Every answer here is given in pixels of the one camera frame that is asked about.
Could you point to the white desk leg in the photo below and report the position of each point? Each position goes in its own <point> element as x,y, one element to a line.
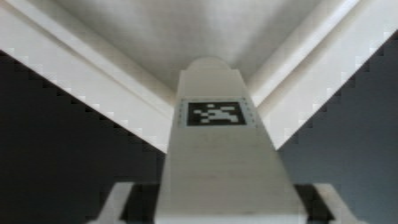
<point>225,185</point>

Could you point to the white desk top tray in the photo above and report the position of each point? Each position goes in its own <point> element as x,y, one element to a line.
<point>109,47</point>

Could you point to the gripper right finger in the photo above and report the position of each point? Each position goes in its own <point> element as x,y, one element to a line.
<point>326,207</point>

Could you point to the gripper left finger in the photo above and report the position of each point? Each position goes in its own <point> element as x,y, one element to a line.
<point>130,203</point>

